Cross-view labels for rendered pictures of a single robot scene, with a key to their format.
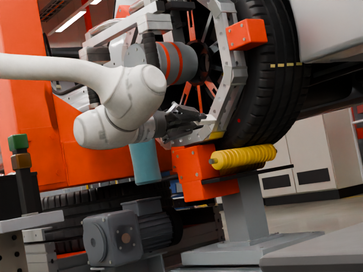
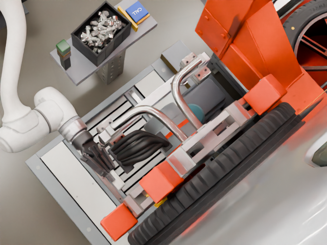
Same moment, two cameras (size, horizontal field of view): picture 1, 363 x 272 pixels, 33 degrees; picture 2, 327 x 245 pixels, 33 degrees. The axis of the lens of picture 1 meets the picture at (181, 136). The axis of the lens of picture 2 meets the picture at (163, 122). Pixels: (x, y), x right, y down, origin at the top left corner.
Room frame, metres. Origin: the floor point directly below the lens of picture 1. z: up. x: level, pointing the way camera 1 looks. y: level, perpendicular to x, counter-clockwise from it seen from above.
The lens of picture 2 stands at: (1.71, -0.37, 2.55)
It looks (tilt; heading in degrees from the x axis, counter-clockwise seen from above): 74 degrees down; 65
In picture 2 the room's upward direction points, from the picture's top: 24 degrees clockwise
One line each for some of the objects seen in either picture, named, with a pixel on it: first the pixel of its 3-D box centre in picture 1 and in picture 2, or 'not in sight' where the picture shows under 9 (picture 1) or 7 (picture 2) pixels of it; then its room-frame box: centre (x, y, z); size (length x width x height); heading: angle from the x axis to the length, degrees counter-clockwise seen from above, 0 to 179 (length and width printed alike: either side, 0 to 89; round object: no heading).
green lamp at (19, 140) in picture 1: (18, 142); (63, 47); (1.58, 0.42, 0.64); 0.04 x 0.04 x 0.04; 39
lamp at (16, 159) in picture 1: (21, 161); (63, 52); (1.58, 0.42, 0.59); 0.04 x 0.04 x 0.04; 39
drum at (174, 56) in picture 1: (161, 63); (179, 139); (1.97, 0.02, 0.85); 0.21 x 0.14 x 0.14; 129
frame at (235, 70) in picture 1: (178, 63); (193, 156); (2.01, -0.03, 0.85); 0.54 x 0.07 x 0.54; 39
